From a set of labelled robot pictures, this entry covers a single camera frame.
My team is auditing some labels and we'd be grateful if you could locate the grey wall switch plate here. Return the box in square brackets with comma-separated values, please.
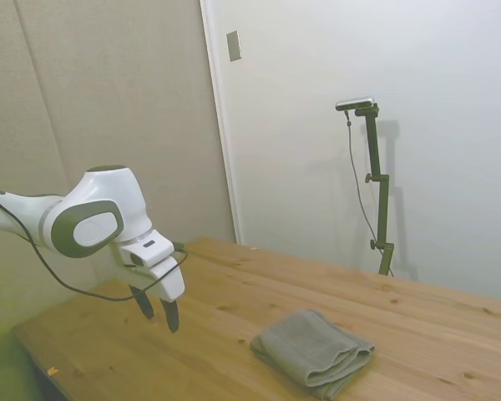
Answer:
[226, 29, 244, 63]

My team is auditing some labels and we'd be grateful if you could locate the dark green camera stand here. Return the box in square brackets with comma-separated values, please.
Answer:
[355, 104, 396, 277]

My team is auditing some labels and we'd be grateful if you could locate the white door frame trim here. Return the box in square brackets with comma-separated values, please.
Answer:
[199, 0, 246, 246]

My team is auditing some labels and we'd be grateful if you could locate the silver exterior camera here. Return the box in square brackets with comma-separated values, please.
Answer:
[335, 95, 376, 112]

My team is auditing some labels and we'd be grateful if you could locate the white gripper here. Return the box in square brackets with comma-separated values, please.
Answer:
[109, 229, 187, 334]

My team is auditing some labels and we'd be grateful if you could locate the grey towel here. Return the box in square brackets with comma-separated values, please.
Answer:
[250, 308, 377, 401]

